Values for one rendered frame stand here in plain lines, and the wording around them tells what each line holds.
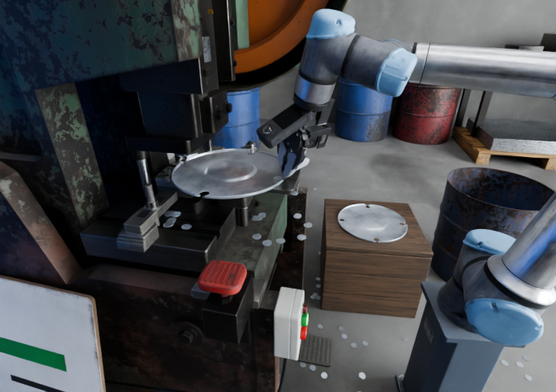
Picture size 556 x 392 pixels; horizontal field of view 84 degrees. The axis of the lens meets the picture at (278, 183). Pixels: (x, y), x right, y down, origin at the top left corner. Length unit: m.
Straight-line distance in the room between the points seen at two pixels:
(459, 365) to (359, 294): 0.52
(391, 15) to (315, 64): 3.43
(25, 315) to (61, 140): 0.44
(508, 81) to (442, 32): 3.40
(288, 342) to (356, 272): 0.70
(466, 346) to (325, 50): 0.77
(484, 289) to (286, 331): 0.39
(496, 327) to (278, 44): 0.88
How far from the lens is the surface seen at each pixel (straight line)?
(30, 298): 0.95
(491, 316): 0.74
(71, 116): 0.81
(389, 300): 1.46
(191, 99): 0.70
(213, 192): 0.71
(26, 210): 0.84
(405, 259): 1.32
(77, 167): 0.82
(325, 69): 0.59
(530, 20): 4.35
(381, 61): 0.57
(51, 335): 0.97
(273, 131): 0.61
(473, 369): 1.05
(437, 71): 0.69
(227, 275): 0.52
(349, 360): 1.36
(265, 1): 1.08
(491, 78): 0.70
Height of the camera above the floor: 1.11
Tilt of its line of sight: 27 degrees down
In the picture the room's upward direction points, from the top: straight up
